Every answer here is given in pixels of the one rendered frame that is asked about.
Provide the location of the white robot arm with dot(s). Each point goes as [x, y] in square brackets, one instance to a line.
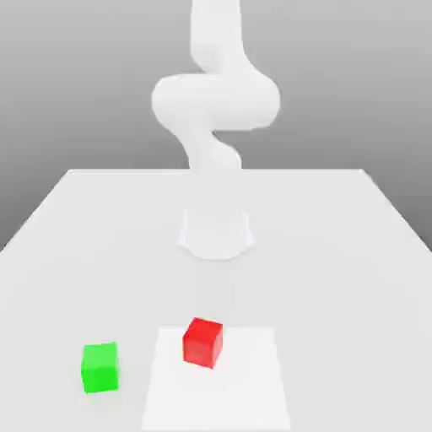
[216, 101]

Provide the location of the small red cube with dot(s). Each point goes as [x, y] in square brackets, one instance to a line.
[201, 343]

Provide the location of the small green cube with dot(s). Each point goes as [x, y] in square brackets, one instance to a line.
[100, 368]

